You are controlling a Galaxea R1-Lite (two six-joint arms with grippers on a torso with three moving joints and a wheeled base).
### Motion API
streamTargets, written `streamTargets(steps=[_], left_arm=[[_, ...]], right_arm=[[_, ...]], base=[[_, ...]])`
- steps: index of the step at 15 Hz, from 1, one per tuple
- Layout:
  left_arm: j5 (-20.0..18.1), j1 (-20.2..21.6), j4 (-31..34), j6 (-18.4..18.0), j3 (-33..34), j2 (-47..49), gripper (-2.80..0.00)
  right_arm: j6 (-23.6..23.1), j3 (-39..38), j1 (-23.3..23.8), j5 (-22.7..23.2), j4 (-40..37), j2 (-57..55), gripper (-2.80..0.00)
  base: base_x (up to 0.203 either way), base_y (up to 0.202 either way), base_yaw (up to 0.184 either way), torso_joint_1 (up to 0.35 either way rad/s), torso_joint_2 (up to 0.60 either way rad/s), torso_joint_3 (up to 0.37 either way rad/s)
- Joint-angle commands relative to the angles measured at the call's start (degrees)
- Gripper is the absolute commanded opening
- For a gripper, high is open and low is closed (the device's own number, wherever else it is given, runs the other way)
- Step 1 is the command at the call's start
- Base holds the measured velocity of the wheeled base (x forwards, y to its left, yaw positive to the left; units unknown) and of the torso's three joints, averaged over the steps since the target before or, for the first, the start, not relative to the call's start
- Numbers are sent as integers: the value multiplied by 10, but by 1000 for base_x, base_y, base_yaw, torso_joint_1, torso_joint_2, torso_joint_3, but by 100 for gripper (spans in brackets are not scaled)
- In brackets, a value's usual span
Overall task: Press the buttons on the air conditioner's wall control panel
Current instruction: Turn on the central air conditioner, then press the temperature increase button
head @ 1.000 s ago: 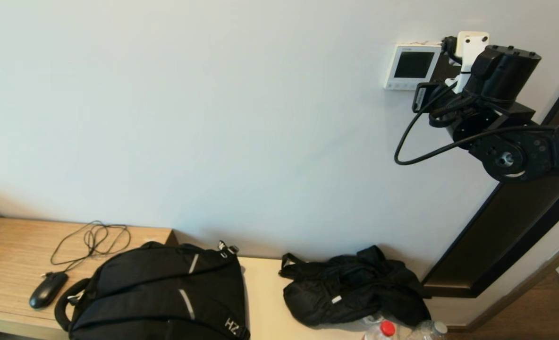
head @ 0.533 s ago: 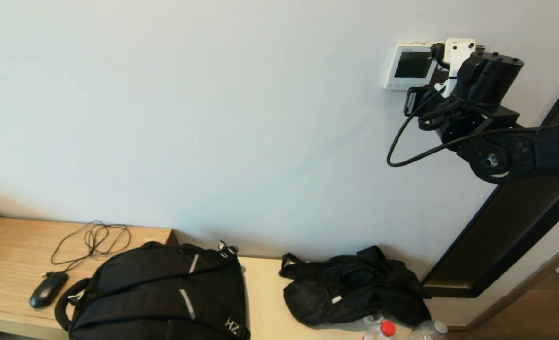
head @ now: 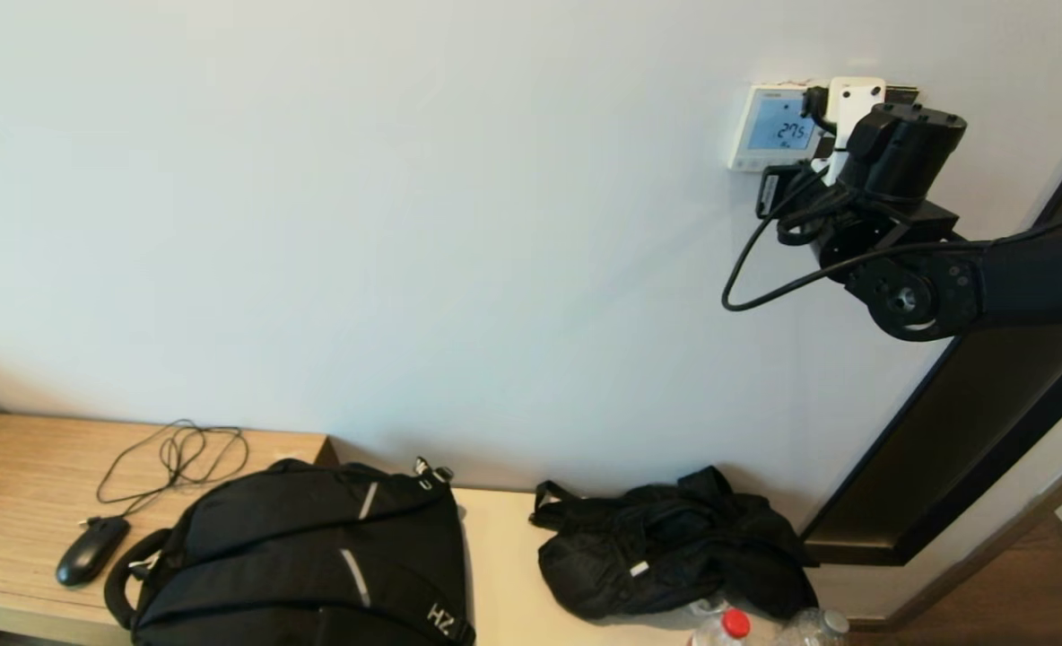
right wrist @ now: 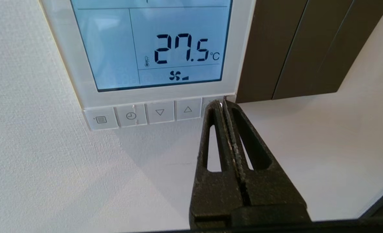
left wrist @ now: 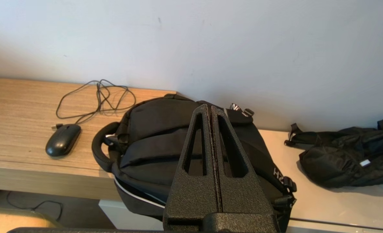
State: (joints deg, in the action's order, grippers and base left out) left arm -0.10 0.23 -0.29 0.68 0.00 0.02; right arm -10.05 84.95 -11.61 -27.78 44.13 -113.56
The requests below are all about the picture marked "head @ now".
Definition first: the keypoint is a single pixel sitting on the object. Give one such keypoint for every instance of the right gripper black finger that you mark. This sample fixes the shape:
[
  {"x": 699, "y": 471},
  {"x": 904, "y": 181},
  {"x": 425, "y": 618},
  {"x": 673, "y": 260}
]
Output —
[
  {"x": 769, "y": 193},
  {"x": 787, "y": 193}
]

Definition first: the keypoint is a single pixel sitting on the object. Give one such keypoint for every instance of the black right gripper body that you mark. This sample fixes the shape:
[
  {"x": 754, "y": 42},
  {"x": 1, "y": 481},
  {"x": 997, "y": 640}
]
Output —
[{"x": 908, "y": 152}]

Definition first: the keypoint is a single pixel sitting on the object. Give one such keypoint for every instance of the white wall thermostat panel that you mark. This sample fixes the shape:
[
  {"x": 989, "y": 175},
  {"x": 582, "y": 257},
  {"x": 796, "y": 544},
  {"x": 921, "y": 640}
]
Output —
[{"x": 764, "y": 126}]

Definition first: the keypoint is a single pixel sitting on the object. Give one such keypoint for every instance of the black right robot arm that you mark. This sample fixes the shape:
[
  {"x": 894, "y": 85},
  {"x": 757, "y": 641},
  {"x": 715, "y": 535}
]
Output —
[{"x": 1033, "y": 278}]

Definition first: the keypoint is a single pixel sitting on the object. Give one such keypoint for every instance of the crumpled black fabric bag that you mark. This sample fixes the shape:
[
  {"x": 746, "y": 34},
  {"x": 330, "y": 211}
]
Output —
[{"x": 665, "y": 556}]

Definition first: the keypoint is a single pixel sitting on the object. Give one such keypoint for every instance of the brown wooden floor trim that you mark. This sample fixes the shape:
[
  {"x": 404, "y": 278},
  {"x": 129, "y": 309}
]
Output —
[{"x": 970, "y": 558}]

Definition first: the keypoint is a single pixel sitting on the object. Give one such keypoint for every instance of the crumpled clear plastic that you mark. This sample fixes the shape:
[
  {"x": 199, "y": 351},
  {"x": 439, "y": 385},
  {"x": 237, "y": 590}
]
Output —
[{"x": 706, "y": 607}]

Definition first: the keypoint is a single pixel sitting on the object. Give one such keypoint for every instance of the white cap clear bottle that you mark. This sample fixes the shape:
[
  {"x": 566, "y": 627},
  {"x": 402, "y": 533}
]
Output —
[{"x": 831, "y": 621}]

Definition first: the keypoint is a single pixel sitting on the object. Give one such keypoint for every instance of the red cap water bottle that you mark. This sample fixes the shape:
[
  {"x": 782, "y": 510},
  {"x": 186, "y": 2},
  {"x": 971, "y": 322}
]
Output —
[{"x": 735, "y": 624}]

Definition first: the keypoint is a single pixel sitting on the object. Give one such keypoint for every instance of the white low cabinet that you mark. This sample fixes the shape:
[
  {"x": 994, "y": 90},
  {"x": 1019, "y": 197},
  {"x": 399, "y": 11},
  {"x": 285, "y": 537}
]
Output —
[{"x": 504, "y": 574}]

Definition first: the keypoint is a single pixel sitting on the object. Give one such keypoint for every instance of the black backpack with grey stripes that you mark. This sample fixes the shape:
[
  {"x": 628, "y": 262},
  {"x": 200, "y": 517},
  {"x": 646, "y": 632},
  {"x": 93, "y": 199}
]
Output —
[{"x": 298, "y": 538}]

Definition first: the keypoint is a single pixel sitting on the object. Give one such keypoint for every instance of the black computer mouse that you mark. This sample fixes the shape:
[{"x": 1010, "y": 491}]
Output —
[{"x": 91, "y": 552}]

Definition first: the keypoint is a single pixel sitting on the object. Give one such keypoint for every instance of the wooden desk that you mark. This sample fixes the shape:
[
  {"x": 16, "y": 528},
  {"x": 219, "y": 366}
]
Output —
[{"x": 11, "y": 484}]

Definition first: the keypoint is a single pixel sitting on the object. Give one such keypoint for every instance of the dark wall switch plate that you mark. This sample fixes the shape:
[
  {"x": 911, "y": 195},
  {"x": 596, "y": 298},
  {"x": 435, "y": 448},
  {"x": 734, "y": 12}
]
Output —
[{"x": 899, "y": 96}]

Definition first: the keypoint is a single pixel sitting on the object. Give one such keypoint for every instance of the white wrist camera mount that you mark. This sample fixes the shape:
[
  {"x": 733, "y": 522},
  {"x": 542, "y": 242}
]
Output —
[{"x": 857, "y": 99}]

